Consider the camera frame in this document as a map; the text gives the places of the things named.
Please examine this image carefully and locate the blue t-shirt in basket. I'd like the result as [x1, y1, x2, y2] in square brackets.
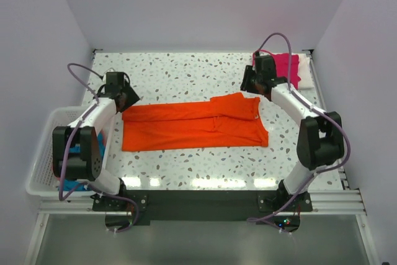
[52, 127, 105, 192]

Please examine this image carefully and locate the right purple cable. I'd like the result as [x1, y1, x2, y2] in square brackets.
[247, 32, 352, 225]

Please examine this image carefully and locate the white plastic laundry basket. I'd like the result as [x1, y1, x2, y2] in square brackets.
[26, 106, 115, 198]

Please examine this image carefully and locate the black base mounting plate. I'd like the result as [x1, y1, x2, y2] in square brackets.
[91, 190, 313, 231]

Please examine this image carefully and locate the orange t-shirt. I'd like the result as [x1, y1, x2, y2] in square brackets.
[122, 92, 269, 151]

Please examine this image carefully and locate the folded white t-shirt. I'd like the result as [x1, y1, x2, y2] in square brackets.
[298, 53, 314, 89]

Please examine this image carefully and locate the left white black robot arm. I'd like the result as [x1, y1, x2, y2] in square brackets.
[52, 72, 140, 210]

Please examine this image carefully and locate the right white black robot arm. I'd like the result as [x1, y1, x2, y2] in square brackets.
[241, 52, 345, 211]

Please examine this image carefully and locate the purple cable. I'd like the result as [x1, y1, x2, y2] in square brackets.
[58, 63, 140, 233]
[247, 32, 352, 225]

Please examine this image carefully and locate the folded magenta t-shirt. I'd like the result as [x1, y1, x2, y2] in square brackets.
[252, 50, 301, 89]

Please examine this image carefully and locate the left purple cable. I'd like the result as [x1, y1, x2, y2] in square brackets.
[58, 63, 140, 233]

